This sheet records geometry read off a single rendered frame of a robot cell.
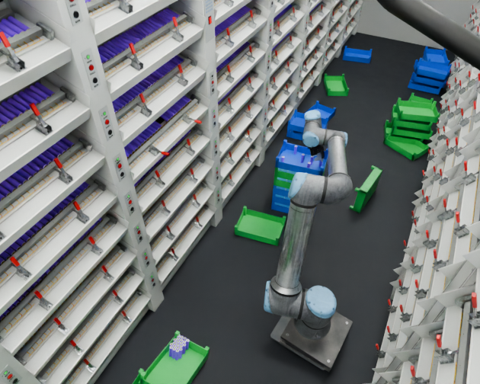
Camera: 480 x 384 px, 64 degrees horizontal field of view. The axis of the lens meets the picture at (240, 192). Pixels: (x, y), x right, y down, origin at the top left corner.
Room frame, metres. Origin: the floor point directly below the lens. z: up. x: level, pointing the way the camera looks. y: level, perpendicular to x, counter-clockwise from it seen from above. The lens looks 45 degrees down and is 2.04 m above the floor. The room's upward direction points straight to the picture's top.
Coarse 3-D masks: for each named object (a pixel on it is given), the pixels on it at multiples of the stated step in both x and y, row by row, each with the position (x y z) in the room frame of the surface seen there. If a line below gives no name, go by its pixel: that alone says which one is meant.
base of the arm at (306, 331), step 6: (294, 318) 0.94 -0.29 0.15; (294, 324) 0.92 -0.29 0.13; (300, 324) 0.90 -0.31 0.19; (330, 324) 0.91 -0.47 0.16; (300, 330) 0.88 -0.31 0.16; (306, 330) 0.86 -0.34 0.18; (312, 330) 0.86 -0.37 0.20; (318, 330) 0.86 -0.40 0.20; (324, 330) 0.86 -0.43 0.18; (306, 336) 0.85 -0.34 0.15; (312, 336) 0.85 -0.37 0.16; (318, 336) 0.85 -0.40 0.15; (324, 336) 0.85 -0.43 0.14
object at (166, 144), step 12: (192, 96) 1.69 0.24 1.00; (204, 96) 1.68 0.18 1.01; (204, 108) 1.66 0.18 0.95; (168, 132) 1.44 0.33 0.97; (180, 132) 1.46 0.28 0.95; (156, 144) 1.35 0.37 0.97; (168, 144) 1.37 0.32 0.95; (156, 156) 1.29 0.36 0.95; (132, 168) 1.19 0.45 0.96; (144, 168) 1.21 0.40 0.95
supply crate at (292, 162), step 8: (288, 144) 2.02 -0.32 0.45; (280, 152) 1.95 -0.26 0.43; (288, 152) 1.99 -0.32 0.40; (296, 152) 1.99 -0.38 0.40; (304, 152) 1.98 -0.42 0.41; (280, 160) 1.91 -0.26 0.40; (288, 160) 1.91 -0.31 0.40; (296, 160) 1.91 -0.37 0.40; (304, 160) 1.91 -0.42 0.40; (288, 168) 1.82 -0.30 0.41; (296, 168) 1.80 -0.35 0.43; (304, 168) 1.78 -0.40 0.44; (312, 168) 1.83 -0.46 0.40; (320, 168) 1.75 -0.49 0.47
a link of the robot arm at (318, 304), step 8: (304, 288) 1.00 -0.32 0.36; (312, 288) 0.97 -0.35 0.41; (320, 288) 0.97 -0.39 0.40; (304, 296) 0.94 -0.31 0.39; (312, 296) 0.93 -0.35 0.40; (320, 296) 0.93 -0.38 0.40; (328, 296) 0.93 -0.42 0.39; (304, 304) 0.90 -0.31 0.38; (312, 304) 0.89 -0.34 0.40; (320, 304) 0.89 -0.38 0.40; (328, 304) 0.89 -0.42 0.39; (336, 304) 0.90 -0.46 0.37; (304, 312) 0.87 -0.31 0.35; (312, 312) 0.86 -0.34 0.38; (320, 312) 0.86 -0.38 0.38; (328, 312) 0.86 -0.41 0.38; (304, 320) 0.87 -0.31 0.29; (312, 320) 0.85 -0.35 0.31; (320, 320) 0.85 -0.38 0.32; (328, 320) 0.86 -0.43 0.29
